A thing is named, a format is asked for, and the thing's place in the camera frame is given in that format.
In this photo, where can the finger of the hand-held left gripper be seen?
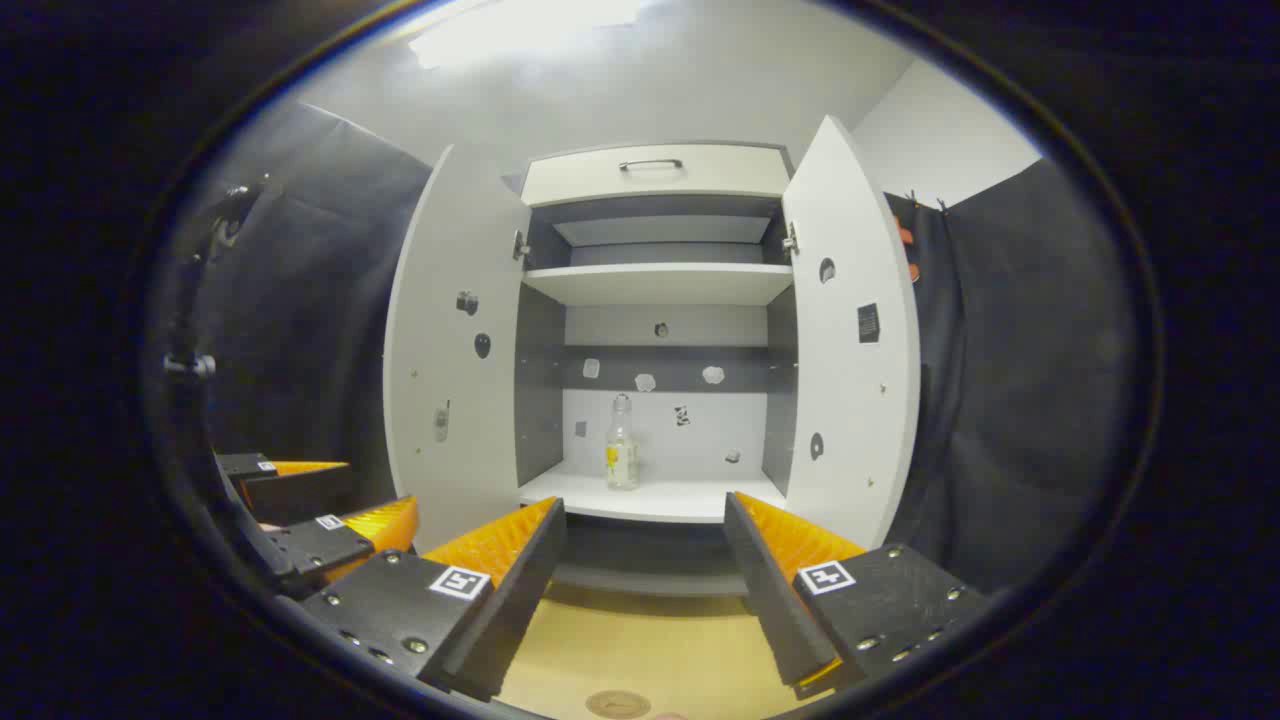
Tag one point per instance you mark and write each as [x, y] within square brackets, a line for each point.
[290, 492]
[320, 545]

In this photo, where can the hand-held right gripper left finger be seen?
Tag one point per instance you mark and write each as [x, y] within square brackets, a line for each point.
[510, 610]

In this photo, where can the white cabinet drawer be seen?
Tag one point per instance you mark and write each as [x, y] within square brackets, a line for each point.
[720, 175]

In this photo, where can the clear glass bottle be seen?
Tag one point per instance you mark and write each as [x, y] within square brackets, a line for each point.
[622, 460]

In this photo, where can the black backdrop cloth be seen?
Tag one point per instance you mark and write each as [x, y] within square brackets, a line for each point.
[1000, 380]

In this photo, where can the ceiling light panel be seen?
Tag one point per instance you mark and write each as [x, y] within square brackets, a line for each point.
[520, 30]

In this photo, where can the white cabinet door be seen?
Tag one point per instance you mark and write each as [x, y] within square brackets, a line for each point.
[850, 400]
[450, 300]

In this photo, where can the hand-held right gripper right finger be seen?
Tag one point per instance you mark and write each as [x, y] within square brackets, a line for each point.
[775, 610]

